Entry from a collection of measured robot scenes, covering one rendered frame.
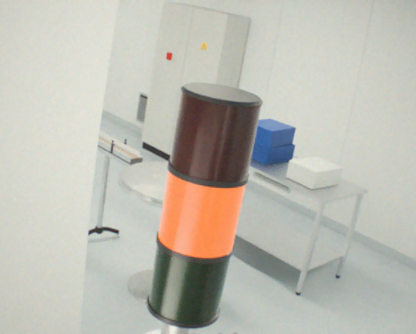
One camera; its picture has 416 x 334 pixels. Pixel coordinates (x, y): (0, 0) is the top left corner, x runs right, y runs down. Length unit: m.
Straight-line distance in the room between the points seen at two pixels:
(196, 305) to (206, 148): 0.10
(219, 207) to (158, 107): 7.69
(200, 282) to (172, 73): 7.46
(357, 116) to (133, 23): 4.11
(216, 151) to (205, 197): 0.03
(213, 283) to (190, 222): 0.05
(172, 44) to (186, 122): 7.49
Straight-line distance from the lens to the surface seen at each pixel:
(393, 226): 6.42
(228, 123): 0.34
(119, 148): 5.06
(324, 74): 6.76
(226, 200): 0.36
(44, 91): 1.94
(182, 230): 0.37
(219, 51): 7.22
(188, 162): 0.35
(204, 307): 0.39
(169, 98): 7.87
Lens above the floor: 2.42
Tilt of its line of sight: 18 degrees down
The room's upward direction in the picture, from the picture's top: 10 degrees clockwise
